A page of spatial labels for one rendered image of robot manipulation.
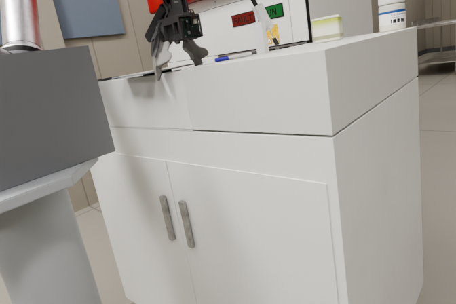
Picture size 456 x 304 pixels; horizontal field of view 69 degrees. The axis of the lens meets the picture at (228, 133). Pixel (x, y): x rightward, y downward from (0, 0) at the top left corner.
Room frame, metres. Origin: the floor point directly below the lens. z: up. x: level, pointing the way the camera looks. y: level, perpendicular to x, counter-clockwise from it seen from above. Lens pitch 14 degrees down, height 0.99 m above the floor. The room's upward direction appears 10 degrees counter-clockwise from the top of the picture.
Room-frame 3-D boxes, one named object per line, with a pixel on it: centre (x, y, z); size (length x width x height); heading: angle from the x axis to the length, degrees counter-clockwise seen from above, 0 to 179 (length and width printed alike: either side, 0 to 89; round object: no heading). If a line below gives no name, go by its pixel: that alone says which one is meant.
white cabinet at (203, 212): (1.09, -0.03, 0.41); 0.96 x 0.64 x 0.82; 47
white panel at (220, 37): (1.52, -0.05, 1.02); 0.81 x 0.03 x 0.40; 47
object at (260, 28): (0.97, -0.15, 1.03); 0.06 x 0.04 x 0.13; 137
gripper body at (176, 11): (0.84, 0.07, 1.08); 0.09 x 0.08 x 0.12; 47
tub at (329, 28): (0.97, -0.33, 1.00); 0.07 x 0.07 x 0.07; 62
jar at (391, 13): (1.01, -0.53, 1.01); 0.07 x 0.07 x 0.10
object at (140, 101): (1.00, 0.25, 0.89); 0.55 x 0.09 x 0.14; 47
